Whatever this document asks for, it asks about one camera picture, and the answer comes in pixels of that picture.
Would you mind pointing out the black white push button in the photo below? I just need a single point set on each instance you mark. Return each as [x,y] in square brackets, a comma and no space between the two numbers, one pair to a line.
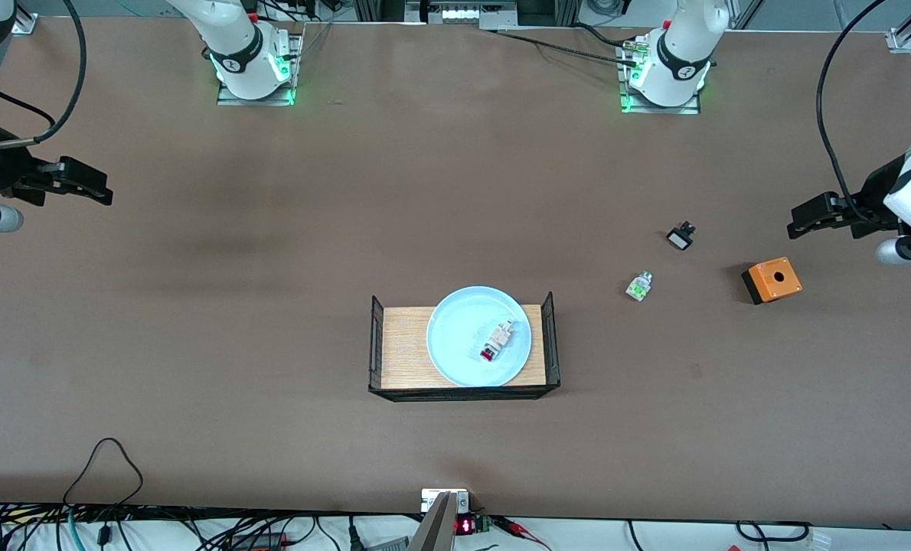
[680,239]

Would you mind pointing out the red push button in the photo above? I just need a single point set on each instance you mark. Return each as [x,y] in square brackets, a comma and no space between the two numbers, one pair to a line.
[496,340]

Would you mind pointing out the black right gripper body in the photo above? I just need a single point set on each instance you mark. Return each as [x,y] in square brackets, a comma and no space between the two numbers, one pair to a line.
[1,167]

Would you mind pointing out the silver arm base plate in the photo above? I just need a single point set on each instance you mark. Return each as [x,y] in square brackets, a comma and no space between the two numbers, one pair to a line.
[662,110]
[256,102]

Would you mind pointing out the light blue plate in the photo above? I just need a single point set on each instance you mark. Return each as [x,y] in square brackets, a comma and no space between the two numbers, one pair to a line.
[455,337]

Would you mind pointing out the aluminium frame with light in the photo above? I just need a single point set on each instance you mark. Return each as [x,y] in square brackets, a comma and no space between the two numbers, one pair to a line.
[455,14]

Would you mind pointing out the orange button box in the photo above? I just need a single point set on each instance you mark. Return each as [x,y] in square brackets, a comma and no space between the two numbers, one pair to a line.
[777,282]

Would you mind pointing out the silver camera bracket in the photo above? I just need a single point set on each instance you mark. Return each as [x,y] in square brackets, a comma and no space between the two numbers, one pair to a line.
[429,501]

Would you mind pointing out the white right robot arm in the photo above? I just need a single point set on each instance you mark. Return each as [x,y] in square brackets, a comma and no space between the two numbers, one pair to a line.
[233,38]

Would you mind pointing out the aluminium corner bracket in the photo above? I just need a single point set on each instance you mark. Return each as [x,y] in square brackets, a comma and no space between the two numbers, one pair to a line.
[25,25]

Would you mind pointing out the red digit display module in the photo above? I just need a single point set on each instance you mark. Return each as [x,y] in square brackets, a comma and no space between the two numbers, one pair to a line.
[465,526]

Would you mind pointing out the black adapter box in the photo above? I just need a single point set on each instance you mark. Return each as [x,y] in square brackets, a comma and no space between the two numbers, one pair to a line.
[260,541]

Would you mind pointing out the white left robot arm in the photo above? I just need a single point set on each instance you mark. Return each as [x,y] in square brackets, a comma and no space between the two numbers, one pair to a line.
[685,46]

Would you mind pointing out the green push button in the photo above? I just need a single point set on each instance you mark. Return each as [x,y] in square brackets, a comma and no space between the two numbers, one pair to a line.
[639,288]

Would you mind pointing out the grey mount bar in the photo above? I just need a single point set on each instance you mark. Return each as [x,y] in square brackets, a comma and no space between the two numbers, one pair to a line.
[434,532]

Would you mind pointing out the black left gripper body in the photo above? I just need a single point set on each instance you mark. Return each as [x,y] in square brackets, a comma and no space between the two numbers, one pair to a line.
[872,197]

